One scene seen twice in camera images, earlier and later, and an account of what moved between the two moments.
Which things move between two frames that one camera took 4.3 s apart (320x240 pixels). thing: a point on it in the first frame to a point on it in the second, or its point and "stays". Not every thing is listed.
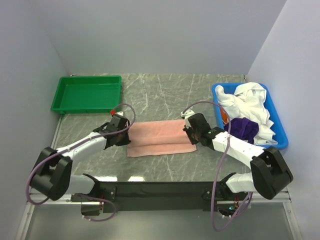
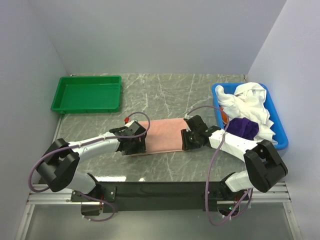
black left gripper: x=125 y=141 to x=140 y=148
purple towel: x=243 y=128 stays
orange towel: x=224 y=115 stays
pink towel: x=158 y=138 stays
